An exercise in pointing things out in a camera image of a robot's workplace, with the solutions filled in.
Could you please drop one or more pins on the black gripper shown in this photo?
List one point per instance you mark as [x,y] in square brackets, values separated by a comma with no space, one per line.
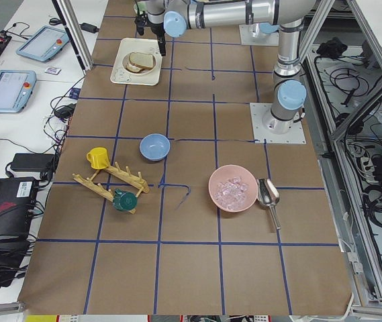
[157,29]

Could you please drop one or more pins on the bread slice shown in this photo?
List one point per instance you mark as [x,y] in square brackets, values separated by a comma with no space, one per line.
[133,69]
[142,60]

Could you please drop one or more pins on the white round plate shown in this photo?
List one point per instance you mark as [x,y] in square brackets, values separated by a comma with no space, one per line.
[126,60]

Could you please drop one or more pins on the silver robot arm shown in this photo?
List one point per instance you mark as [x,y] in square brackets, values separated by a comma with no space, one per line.
[174,18]

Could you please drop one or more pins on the bread slice under egg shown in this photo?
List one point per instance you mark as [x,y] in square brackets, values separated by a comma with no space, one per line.
[133,69]

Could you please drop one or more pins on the green bowl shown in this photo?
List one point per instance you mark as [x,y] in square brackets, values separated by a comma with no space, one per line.
[139,7]

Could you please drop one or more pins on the white bear tray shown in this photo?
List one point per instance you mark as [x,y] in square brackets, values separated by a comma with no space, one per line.
[120,75]

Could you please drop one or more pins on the far teach pendant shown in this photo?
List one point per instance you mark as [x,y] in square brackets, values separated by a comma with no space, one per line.
[45,44]

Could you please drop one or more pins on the teach pendant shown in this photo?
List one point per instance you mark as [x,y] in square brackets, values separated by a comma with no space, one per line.
[45,44]
[16,87]

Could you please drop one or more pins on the blue bowl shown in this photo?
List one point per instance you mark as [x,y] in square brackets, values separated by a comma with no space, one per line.
[155,147]

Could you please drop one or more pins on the yellow mug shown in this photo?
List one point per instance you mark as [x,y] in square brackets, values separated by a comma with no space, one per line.
[98,158]

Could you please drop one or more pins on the near teach pendant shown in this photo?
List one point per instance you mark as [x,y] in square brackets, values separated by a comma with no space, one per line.
[16,87]

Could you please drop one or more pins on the dark green mug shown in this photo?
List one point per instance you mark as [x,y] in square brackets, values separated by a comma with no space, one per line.
[124,200]

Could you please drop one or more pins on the pink bowl with ice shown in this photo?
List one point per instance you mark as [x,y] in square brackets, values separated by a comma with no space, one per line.
[233,188]

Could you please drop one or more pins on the black power adapter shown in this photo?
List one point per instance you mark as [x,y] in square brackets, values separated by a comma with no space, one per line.
[27,162]

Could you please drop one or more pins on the metal scoop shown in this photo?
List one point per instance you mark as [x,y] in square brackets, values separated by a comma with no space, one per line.
[268,197]

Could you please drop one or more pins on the black laptop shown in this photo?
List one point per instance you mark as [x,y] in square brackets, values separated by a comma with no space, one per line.
[17,200]

